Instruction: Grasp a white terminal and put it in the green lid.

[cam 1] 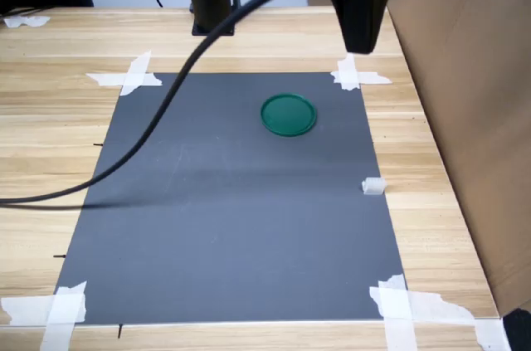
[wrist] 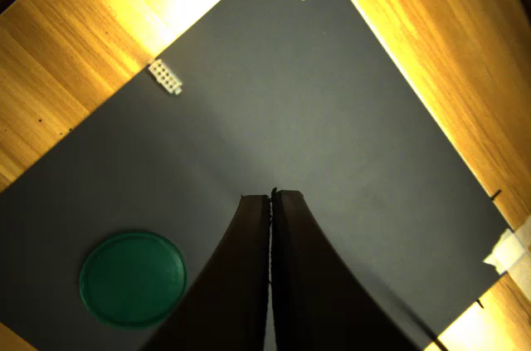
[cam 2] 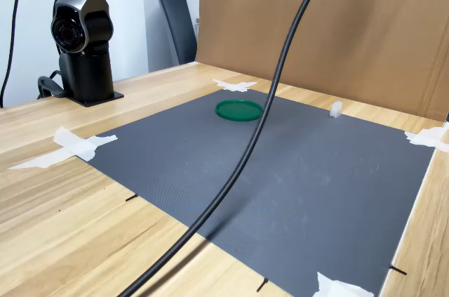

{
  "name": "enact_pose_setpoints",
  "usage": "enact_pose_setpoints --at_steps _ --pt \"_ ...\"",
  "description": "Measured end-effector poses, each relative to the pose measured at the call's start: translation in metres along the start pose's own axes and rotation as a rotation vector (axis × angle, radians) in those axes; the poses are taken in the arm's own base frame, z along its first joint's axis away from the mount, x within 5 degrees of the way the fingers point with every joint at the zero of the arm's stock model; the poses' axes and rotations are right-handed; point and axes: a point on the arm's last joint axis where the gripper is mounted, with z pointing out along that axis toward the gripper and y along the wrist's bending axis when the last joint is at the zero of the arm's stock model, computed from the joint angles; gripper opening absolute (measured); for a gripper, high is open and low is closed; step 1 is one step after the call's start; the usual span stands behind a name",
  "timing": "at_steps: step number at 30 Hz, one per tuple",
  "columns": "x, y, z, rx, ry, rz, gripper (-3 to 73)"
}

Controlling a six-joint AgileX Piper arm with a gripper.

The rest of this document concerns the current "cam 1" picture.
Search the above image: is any small white plastic terminal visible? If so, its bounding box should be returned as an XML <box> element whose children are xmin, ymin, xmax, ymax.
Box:
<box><xmin>361</xmin><ymin>176</ymin><xmax>387</xmax><ymax>197</ymax></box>

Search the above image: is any round green lid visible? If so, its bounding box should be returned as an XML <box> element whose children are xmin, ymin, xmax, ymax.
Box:
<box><xmin>260</xmin><ymin>93</ymin><xmax>318</xmax><ymax>138</ymax></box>

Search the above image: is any white tape piece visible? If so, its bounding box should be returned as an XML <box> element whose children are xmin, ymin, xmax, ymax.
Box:
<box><xmin>0</xmin><ymin>280</ymin><xmax>88</xmax><ymax>351</ymax></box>
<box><xmin>85</xmin><ymin>50</ymin><xmax>163</xmax><ymax>97</ymax></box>
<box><xmin>368</xmin><ymin>274</ymin><xmax>512</xmax><ymax>351</ymax></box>
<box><xmin>329</xmin><ymin>53</ymin><xmax>393</xmax><ymax>92</ymax></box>

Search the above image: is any brown cardboard partition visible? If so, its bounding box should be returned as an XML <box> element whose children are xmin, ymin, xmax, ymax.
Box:
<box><xmin>305</xmin><ymin>0</ymin><xmax>531</xmax><ymax>319</ymax></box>

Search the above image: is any dark grey mat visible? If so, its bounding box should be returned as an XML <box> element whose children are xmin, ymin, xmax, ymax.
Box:
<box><xmin>54</xmin><ymin>71</ymin><xmax>410</xmax><ymax>325</ymax></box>

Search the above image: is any crumpled white tape scrap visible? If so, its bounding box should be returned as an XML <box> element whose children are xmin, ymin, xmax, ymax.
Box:
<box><xmin>2</xmin><ymin>14</ymin><xmax>51</xmax><ymax>30</ymax></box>

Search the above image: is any black round object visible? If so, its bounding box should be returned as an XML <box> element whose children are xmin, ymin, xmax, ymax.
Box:
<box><xmin>503</xmin><ymin>308</ymin><xmax>531</xmax><ymax>351</ymax></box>

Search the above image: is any thick black camera cable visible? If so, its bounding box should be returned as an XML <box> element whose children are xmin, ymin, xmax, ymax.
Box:
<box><xmin>0</xmin><ymin>0</ymin><xmax>374</xmax><ymax>207</ymax></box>

